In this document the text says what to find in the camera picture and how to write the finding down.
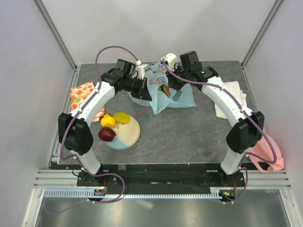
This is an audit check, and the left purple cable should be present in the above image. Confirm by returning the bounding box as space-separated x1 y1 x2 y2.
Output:
44 45 140 215

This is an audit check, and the light blue plastic bag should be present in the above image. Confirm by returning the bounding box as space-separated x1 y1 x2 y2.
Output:
131 61 196 114

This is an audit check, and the left aluminium frame post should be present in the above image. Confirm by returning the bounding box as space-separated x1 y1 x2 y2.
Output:
33 0 78 71

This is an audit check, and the floral orange napkin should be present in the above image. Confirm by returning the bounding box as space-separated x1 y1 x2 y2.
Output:
70 81 95 111

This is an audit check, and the red fake apple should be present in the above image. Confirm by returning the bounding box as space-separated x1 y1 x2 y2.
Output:
98 127 116 141

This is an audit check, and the white folded cloth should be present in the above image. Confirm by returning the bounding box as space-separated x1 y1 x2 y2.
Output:
214 81 247 119

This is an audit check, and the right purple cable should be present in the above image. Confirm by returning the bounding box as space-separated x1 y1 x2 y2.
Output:
160 58 277 165

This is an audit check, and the right aluminium frame post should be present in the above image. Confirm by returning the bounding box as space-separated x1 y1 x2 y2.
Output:
241 0 284 70

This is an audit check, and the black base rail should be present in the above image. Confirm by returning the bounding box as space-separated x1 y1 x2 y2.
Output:
77 163 246 189

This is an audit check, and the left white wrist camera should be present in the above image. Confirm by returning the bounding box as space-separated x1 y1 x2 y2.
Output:
135 60 150 80

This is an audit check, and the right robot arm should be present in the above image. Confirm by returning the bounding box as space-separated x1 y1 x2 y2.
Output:
162 51 264 186

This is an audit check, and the cream and blue plate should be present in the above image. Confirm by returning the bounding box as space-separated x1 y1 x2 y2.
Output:
105 116 140 150

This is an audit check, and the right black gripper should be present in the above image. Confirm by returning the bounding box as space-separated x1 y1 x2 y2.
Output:
166 64 190 91

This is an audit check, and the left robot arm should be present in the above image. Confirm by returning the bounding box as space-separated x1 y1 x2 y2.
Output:
58 59 152 186

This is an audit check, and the slotted cable duct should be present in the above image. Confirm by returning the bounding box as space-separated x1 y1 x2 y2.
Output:
44 188 223 199

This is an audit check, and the yellow fake mango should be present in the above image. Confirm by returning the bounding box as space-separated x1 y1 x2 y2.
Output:
113 112 130 124

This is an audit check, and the fake watermelon slice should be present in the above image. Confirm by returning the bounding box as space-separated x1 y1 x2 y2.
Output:
158 84 171 98

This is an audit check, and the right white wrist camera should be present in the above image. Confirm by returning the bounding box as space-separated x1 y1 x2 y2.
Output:
164 53 178 71

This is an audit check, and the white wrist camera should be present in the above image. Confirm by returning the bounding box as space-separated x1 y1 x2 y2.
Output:
135 60 150 80
164 53 178 71

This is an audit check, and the aluminium frame post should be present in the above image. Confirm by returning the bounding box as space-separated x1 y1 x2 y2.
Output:
33 0 78 71
241 0 284 70

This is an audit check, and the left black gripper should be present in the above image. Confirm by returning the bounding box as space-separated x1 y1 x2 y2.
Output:
124 76 152 102

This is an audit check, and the yellow fake lemon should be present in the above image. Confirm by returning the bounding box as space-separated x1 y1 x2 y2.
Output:
100 114 116 128

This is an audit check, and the purple cable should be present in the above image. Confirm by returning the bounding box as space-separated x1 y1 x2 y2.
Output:
44 45 140 215
160 58 277 165

